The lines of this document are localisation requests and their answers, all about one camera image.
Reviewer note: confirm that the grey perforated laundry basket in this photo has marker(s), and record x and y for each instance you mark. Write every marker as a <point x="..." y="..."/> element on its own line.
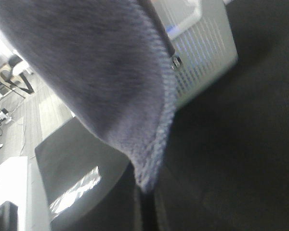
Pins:
<point x="205" y="48"/>

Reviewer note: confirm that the blue towel in basket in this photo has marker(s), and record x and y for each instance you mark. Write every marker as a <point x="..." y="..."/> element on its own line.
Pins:
<point x="173" y="30"/>

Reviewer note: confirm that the grey microfiber towel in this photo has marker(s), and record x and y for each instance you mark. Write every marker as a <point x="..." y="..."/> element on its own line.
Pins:
<point x="107" y="61"/>

